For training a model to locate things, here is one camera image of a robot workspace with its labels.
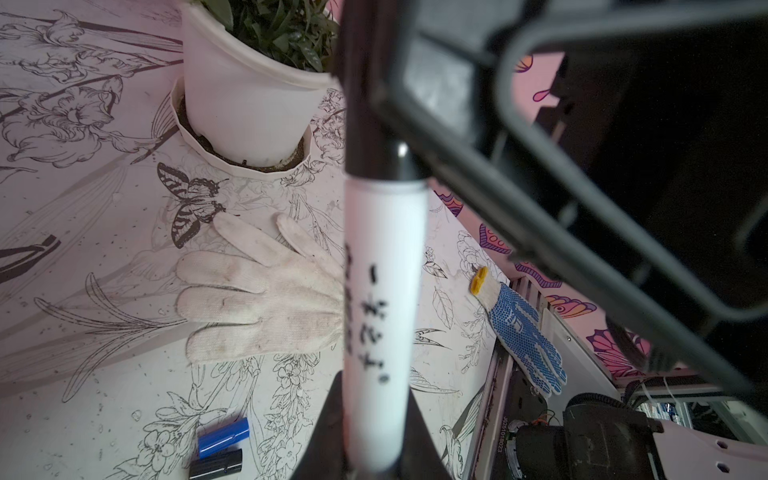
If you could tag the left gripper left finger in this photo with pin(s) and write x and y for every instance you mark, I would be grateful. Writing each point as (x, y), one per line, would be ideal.
(324, 457)

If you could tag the blue dotted glove right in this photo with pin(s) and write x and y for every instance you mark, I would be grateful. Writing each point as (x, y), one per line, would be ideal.
(516, 313)

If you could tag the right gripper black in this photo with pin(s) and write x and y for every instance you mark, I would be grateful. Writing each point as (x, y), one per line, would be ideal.
(621, 146)

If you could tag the blue pen cap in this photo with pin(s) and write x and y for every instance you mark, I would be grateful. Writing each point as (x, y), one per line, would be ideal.
(222, 438)

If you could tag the black pen cap upper left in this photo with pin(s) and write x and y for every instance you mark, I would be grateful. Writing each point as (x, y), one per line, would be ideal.
(373, 151)

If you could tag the black pen cap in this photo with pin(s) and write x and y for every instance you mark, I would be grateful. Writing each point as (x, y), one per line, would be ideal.
(217, 466)
(373, 151)

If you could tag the white glove on table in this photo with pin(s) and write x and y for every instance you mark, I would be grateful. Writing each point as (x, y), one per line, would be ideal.
(275, 297)

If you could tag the black pen cap lower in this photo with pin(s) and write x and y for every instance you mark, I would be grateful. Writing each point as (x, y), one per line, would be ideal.
(217, 466)

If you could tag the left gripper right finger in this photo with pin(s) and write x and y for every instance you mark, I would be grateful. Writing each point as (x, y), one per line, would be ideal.
(419, 458)

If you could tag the white potted green plant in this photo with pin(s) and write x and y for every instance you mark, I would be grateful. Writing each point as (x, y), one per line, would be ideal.
(242, 112)

